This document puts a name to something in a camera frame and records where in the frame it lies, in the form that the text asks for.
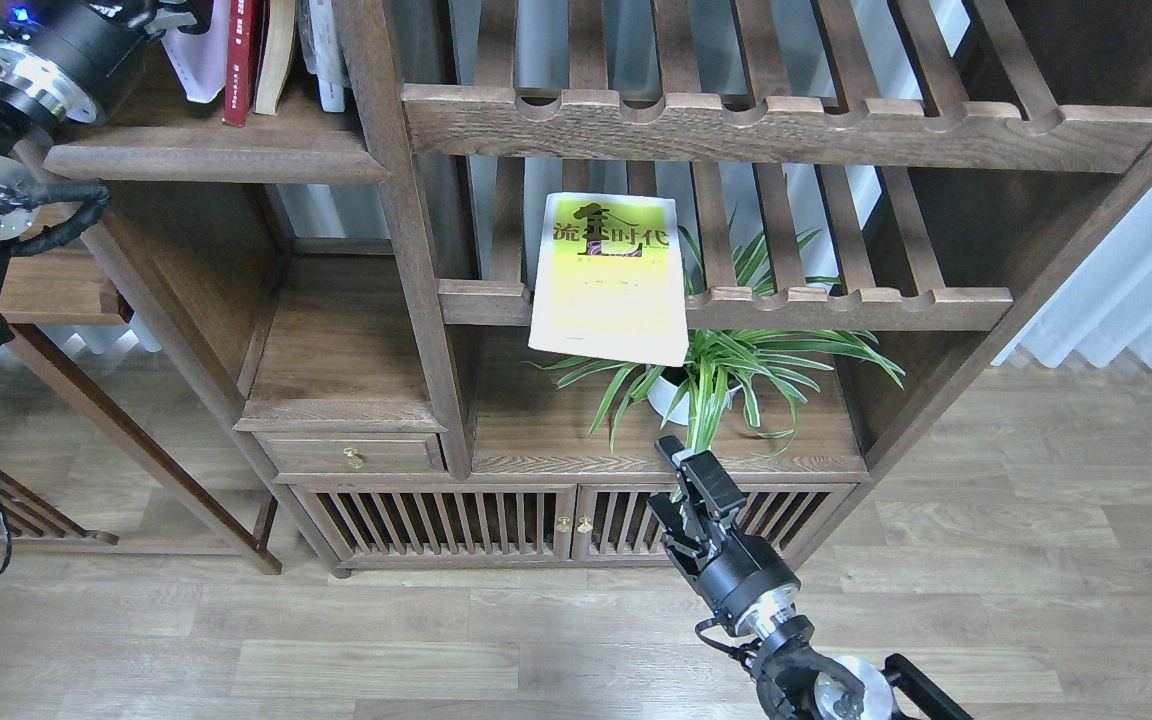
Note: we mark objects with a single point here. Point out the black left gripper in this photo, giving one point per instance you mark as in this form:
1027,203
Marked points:
81,59

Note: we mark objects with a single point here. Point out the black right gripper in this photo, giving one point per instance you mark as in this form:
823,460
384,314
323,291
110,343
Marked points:
744,582

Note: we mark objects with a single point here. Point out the white purple cover book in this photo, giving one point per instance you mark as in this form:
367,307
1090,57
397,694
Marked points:
200,60

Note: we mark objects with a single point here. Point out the red cover book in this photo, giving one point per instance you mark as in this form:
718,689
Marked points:
245,32

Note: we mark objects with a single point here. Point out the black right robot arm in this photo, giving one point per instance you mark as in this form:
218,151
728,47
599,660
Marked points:
793,681

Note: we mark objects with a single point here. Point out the white plant pot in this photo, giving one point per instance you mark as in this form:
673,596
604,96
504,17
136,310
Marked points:
691,395

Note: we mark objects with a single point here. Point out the green spider plant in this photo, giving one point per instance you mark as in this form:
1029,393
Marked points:
785,361

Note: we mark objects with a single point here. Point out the upright cream paged book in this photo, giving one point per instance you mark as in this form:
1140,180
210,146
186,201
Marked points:
277,48

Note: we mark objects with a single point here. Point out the yellow green cover book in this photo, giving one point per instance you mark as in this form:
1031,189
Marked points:
610,280

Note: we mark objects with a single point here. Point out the upright white book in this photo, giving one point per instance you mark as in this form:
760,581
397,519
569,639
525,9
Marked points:
329,64

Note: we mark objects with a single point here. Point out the dark wooden bookshelf unit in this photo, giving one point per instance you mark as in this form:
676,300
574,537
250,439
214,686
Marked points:
360,282

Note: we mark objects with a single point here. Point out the brass drawer knob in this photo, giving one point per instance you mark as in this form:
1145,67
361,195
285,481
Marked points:
353,458

